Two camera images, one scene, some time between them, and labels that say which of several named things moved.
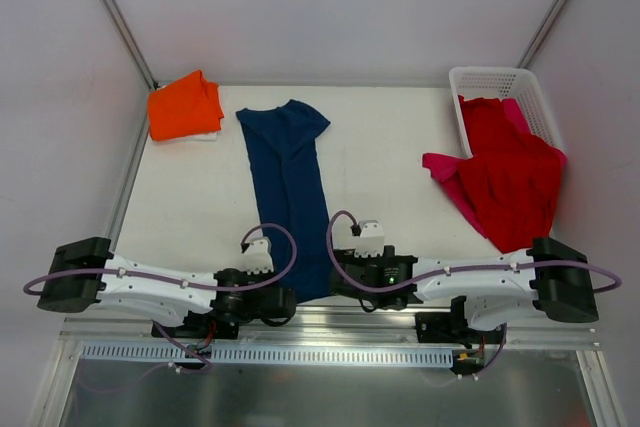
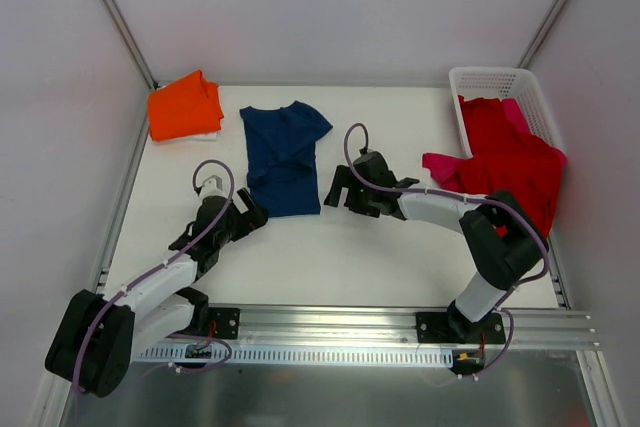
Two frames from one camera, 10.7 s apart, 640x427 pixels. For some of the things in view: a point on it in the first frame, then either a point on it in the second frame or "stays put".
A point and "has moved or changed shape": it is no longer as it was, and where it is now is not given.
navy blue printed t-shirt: (286, 146) has moved or changed shape
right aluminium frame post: (557, 7) stays put
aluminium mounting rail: (329, 326) stays put
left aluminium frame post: (118, 17) stays put
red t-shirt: (512, 174) stays put
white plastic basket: (519, 83) stays put
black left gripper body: (284, 302) → (245, 217)
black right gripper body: (342, 279) → (350, 192)
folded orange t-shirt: (188, 107) stays put
